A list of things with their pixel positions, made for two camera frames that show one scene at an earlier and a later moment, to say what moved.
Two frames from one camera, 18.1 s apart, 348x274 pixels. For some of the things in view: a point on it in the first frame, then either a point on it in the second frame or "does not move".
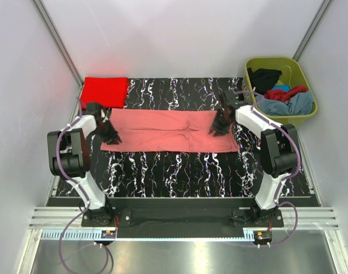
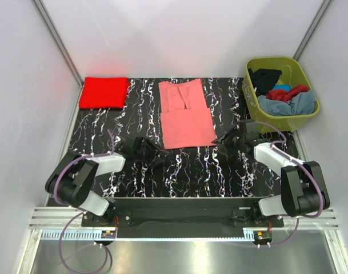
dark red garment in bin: [284, 95] does not move
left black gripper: [111, 138] → [152, 148]
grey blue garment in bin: [302, 103] does not move
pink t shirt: [167, 131] → [186, 121]
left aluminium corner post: [58, 41] does not move
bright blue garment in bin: [284, 87] does not move
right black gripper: [220, 131] → [236, 133]
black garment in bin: [263, 80] does not move
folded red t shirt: [110, 92] does not move
